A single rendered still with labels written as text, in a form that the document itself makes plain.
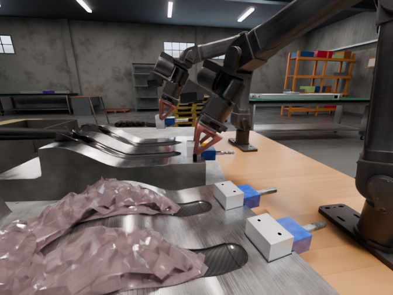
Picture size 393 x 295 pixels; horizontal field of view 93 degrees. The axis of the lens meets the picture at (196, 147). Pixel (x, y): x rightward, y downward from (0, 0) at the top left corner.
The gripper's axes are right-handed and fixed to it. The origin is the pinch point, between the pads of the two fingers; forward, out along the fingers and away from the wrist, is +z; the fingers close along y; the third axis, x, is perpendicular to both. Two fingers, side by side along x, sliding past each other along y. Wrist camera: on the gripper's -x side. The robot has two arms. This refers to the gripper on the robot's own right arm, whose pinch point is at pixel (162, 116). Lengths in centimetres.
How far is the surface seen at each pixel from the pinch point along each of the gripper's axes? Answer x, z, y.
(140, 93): -185, 118, -893
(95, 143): -11.8, 8.8, 28.2
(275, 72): 404, -292, -979
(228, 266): 17, 2, 60
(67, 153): -14.0, 9.6, 36.2
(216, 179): 22.9, 4.8, 27.5
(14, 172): -25.5, 22.1, 33.0
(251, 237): 20, -1, 57
